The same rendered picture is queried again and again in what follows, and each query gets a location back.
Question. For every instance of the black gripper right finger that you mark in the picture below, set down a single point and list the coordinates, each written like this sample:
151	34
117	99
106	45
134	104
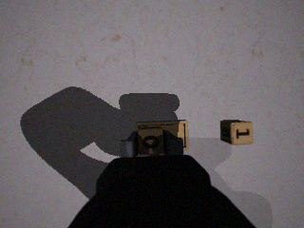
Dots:
172	145

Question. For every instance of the tan wooden cube with black digit 0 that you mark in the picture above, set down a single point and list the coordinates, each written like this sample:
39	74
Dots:
150	140

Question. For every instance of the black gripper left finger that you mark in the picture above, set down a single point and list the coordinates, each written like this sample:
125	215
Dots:
130	147

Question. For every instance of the tan rectangular tray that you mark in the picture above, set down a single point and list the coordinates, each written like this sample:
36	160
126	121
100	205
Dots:
179	129

